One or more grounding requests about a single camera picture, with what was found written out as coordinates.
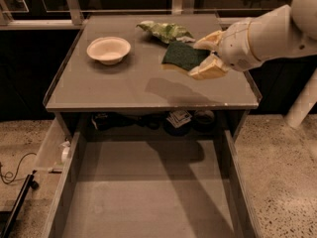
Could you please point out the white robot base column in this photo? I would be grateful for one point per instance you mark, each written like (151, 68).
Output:
(303, 103)

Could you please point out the green and yellow sponge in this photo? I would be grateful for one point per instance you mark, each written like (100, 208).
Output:
(183, 57)

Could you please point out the crumpled green chip bag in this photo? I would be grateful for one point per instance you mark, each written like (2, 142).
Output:
(167, 32)

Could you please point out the black stand leg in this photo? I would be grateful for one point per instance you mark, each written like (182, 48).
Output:
(12, 215)

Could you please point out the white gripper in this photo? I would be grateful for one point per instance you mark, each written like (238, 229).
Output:
(235, 46)

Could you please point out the open grey top drawer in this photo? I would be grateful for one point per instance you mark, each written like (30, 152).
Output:
(147, 184)

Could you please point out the grey cabinet with counter top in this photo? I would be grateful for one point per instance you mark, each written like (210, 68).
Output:
(138, 82)

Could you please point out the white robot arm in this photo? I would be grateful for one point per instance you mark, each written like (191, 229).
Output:
(289, 31)

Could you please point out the black items inside cabinet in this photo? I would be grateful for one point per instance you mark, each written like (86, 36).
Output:
(201, 121)

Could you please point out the metal window frame rail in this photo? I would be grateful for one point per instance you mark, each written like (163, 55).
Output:
(72, 14)

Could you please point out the white paper card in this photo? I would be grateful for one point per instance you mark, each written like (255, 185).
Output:
(178, 118)

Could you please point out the white paper bowl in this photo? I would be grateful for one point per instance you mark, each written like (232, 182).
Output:
(108, 50)

